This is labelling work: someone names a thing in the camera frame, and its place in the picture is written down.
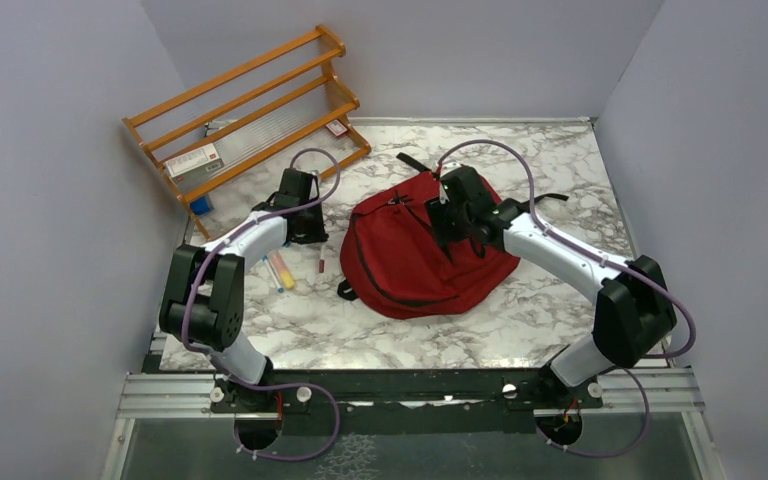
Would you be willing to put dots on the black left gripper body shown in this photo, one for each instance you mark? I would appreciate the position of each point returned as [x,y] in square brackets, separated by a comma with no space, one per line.
[313,227]

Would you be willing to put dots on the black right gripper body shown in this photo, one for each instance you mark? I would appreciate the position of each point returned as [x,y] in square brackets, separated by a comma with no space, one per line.
[447,224]

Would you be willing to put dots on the yellow highlighter pen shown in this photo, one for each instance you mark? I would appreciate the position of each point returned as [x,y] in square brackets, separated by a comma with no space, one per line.
[282,270]

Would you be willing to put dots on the blue white pen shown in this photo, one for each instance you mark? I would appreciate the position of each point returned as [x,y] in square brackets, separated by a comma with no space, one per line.
[273,275]

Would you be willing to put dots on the red student backpack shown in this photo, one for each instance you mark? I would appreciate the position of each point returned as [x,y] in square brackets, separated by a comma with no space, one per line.
[392,263]

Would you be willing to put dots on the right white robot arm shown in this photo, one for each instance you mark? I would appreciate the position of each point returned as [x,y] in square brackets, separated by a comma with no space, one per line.
[632,311]

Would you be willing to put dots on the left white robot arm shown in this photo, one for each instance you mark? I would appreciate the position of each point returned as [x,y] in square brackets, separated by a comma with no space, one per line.
[203,300]

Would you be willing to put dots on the blue small object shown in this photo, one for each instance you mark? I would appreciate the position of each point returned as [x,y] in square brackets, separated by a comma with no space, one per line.
[201,206]

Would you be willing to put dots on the orange wooden shelf rack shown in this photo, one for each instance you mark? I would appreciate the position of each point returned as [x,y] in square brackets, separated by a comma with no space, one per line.
[267,108]

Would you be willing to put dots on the white red small box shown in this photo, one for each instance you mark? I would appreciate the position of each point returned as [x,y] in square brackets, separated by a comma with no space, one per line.
[194,164]

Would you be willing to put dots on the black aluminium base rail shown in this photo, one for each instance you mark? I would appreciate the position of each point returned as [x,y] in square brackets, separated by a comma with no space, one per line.
[419,401]

